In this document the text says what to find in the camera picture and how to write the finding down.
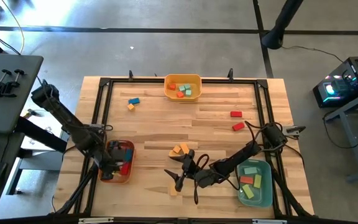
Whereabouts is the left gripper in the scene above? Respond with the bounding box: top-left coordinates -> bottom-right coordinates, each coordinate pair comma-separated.
99,140 -> 127,182

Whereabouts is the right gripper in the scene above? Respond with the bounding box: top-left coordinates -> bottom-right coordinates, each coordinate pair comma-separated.
163,149 -> 213,191

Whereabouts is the large red block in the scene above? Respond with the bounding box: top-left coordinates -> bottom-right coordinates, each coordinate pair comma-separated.
120,161 -> 131,176

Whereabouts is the medium green block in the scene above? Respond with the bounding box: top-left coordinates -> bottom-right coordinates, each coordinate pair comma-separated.
241,184 -> 255,200
252,174 -> 263,189

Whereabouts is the orange plastic bin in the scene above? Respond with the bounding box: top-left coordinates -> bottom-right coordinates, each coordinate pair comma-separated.
98,139 -> 136,185

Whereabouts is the black desk crossbar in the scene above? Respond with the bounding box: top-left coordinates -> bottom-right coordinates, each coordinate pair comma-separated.
14,115 -> 68,154

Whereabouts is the yellow plastic bin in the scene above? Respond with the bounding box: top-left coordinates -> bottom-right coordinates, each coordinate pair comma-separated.
163,73 -> 203,102

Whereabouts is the teal plastic bin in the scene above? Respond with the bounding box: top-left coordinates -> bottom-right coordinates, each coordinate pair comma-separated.
236,159 -> 274,209

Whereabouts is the dark grey desk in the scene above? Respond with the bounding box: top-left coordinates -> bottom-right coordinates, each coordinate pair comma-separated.
0,52 -> 45,211

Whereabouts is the black stand pole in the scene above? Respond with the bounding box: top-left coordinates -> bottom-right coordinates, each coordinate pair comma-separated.
260,0 -> 305,50

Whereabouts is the grey metal desk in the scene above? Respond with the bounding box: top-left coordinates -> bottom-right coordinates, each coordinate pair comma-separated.
323,86 -> 358,183

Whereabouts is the black computer tower with lights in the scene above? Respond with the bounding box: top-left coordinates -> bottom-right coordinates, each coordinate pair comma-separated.
312,55 -> 358,109

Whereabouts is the black diagonal frame strut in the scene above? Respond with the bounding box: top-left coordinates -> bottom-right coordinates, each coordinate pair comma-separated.
270,167 -> 312,218
50,161 -> 101,216

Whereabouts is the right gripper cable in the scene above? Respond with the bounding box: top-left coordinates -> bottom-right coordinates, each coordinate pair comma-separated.
193,153 -> 213,205

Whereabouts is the white edge bracket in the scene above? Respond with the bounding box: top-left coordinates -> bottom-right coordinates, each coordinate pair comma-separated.
78,217 -> 115,224
252,218 -> 288,224

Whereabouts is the grey desk base plate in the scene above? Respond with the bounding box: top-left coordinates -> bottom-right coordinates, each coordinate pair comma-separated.
19,148 -> 64,171

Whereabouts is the black aluminium table frame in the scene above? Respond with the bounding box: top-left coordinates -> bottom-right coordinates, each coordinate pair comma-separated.
90,76 -> 281,224

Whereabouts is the yellow cable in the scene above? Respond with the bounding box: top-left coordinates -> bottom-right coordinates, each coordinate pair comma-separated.
0,0 -> 26,56

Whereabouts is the black floor cable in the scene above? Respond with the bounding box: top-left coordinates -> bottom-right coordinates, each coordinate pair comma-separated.
280,45 -> 345,63

